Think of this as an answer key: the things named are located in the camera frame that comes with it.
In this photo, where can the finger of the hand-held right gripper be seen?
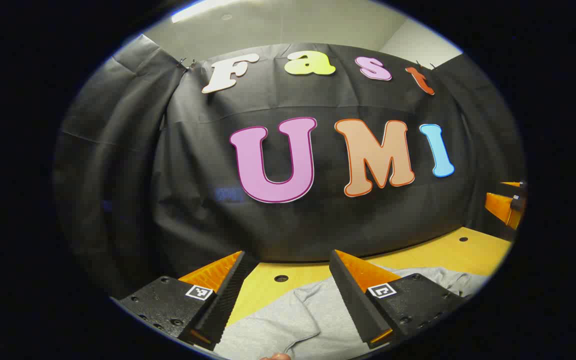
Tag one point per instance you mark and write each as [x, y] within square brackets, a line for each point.
[513, 184]
[500, 206]

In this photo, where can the black backdrop cloth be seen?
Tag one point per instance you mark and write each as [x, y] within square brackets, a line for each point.
[198, 150]

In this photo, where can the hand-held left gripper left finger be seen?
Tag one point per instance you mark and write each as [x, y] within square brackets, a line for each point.
[228, 295]

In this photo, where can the metal backdrop clip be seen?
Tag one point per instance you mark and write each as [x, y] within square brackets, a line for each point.
[182, 62]
[419, 64]

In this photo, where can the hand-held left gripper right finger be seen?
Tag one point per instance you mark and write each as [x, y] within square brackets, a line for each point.
[355, 300]

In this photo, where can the grey zip-neck sweatshirt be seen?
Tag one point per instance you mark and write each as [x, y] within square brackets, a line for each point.
[288, 325]

